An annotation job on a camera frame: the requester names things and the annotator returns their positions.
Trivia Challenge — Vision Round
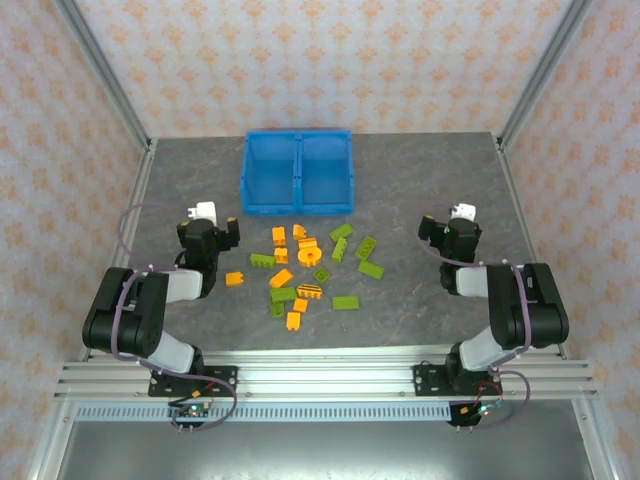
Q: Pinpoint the blue plastic bin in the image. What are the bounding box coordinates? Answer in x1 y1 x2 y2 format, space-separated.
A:
240 130 302 217
297 128 357 217

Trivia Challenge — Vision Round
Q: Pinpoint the small controller circuit board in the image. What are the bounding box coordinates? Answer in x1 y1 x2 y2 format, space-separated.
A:
168 399 214 432
448 399 506 430

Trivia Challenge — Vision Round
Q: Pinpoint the grey metal panel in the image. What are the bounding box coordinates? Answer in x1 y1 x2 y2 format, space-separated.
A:
54 422 601 480

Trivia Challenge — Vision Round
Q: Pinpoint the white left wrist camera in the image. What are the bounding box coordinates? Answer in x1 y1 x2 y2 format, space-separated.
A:
186 200 219 225

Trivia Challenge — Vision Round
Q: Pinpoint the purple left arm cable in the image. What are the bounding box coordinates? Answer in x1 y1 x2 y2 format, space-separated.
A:
110 201 238 435

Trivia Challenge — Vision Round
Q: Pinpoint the aluminium table side rail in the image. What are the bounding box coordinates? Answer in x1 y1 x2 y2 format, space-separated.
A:
79 138 159 362
494 132 571 360

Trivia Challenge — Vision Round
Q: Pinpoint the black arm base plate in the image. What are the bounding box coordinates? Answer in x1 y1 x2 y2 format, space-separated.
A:
412 363 502 399
148 365 239 398

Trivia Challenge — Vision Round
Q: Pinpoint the aluminium mounting rail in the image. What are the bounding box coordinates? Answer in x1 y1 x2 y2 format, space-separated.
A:
52 349 600 403

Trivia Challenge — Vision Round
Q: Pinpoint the aluminium frame post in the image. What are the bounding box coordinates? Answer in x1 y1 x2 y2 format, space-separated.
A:
53 0 153 151
27 399 76 480
572 399 624 480
497 0 596 151

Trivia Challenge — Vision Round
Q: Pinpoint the grey slotted cable duct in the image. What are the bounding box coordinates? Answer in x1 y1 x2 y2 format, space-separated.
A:
74 403 506 424

